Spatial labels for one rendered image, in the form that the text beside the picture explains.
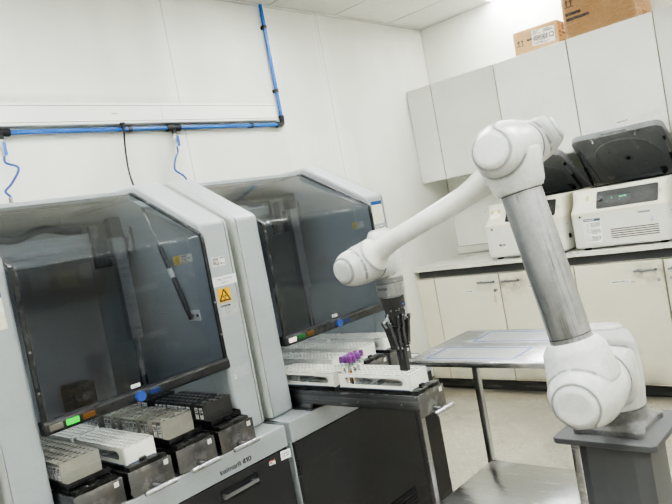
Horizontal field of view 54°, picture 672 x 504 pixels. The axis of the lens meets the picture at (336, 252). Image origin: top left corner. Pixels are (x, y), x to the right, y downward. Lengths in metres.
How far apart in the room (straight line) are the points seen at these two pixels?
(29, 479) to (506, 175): 1.40
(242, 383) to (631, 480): 1.18
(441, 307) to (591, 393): 3.25
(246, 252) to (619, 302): 2.56
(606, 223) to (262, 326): 2.46
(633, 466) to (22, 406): 1.54
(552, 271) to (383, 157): 3.22
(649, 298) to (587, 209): 0.62
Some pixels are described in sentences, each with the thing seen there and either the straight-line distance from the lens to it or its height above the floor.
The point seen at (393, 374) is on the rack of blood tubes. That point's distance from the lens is 2.09.
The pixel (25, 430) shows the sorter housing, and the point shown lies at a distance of 1.90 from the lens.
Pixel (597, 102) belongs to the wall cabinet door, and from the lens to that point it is 4.46.
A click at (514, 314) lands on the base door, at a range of 4.52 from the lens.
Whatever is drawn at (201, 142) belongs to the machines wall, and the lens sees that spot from 3.65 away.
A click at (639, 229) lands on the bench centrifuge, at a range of 4.12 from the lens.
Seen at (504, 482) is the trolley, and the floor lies 0.28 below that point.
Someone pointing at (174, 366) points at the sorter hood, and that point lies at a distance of 2.07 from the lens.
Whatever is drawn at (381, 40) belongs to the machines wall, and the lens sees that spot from 5.05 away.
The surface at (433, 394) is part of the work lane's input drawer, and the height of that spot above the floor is 0.79.
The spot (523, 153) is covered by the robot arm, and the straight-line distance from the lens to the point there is 1.60.
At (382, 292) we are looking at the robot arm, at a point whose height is 1.12.
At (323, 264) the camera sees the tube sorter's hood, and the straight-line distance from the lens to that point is 2.50.
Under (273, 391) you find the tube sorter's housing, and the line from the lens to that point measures 2.34.
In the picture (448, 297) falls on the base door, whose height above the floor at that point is 0.67.
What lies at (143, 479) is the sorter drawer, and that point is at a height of 0.77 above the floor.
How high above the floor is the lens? 1.38
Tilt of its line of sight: 3 degrees down
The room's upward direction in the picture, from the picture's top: 11 degrees counter-clockwise
